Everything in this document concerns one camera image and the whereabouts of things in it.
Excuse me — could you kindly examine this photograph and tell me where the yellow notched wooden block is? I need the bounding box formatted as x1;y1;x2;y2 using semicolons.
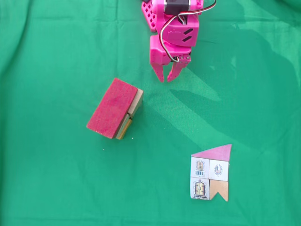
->
117;120;134;140

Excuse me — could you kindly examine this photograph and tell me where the green cloth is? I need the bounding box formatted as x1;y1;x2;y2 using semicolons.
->
0;0;301;226

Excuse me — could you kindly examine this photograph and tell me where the wooden block with round window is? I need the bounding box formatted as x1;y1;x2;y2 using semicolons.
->
118;113;134;133

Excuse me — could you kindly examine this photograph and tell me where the servo wire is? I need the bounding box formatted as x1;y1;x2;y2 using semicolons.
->
177;0;217;19
159;13;187;63

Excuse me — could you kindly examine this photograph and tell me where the wooden block with door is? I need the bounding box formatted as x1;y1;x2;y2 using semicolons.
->
129;101;143;118

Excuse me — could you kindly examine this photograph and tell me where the wooden block with tall window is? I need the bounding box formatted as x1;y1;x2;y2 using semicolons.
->
128;88;144;118

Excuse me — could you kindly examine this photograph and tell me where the paper picture of house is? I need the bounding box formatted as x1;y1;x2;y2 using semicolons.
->
190;144;233;202

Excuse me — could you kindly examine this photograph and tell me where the red wooden wedge block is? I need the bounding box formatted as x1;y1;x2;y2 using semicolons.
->
86;78;138;140

